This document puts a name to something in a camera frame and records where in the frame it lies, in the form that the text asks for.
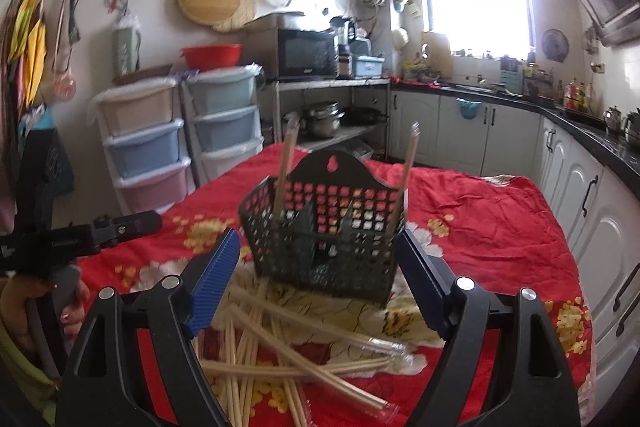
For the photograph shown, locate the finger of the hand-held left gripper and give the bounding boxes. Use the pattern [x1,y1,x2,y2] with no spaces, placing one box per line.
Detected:
[95,211,164,254]

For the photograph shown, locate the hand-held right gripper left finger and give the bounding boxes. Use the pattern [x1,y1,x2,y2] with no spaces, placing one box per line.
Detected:
[55,227,241,427]

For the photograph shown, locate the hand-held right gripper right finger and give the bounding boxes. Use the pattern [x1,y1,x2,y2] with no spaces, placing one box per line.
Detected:
[397,224,591,427]

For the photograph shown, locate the pile of chopsticks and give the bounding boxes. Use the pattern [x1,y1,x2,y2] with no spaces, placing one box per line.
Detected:
[197,279,418,427]

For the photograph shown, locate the bamboo chopstick pair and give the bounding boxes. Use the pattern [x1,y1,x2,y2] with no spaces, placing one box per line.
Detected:
[271,114,302,220]
[389,122,422,230]

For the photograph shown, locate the black plastic utensil basket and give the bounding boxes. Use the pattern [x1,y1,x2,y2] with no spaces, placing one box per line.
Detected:
[238,149,409,309]

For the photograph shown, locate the person's left forearm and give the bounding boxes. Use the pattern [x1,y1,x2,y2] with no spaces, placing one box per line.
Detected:
[0,322,63,410]

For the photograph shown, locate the person's left hand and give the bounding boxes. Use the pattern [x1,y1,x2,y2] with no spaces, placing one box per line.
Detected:
[0,277,92,353]

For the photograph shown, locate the pastel plastic drawer tower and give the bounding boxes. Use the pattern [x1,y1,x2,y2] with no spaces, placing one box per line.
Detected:
[94,77,194,219]

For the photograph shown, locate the red floral tablecloth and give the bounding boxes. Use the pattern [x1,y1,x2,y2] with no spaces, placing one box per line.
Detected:
[75,142,599,427]

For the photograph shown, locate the grey-blue plastic drawer tower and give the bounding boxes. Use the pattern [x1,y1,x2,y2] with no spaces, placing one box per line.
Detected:
[182,66,266,188]

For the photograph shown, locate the brown wooden tray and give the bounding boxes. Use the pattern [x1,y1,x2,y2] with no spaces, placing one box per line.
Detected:
[112,64,174,86]

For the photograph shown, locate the white kitchen cabinets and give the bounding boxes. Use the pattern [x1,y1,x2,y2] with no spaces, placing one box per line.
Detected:
[390,87,640,408]

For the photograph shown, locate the black wok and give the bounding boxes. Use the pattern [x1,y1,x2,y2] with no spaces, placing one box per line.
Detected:
[342,107,389,126]

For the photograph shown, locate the blue hanging bin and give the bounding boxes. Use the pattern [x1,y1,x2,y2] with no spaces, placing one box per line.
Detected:
[456,97,484,120]

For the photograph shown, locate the steel cooking pot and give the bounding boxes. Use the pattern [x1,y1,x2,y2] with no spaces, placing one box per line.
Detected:
[302,102,346,139]

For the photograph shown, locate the red plastic basin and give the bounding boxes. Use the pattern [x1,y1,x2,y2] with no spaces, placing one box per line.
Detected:
[181,44,245,70]

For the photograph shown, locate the yellow hanging cloth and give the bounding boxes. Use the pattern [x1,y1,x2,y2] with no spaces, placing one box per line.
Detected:
[7,0,49,108]

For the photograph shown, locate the metal shelf rack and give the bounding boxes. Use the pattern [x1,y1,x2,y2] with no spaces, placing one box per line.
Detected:
[260,77,394,158]

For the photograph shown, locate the blue plastic box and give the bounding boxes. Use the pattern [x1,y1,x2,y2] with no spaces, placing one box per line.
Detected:
[350,54,386,78]

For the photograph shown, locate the dark hanging tool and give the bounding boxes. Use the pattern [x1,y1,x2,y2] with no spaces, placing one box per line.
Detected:
[66,0,82,44]

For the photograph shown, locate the black kitchen countertop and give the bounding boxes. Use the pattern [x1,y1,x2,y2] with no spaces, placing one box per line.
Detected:
[392,79,640,184]

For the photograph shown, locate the tan cutting board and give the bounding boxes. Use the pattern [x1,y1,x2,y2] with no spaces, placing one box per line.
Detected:
[422,32,454,80]

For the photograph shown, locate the blue knife rack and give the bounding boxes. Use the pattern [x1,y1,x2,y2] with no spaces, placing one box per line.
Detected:
[500,57,524,93]

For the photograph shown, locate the round woven mat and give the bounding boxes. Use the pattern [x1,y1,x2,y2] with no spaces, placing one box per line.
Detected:
[210,0,259,33]

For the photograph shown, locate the black microwave oven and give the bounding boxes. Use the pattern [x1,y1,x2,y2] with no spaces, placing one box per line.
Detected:
[272,28,341,82]

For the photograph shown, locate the row of condiment bottles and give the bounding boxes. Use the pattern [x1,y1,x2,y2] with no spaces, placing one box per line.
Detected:
[562,77,599,113]

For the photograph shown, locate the black blender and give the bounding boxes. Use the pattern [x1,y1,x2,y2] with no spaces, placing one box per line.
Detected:
[330,16,359,78]

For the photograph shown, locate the steel kettle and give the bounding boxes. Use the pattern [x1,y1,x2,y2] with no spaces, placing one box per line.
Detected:
[622,109,640,144]
[603,106,624,136]

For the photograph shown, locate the grey round wall plate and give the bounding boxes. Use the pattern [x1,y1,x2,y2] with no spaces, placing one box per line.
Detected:
[542,28,571,62]

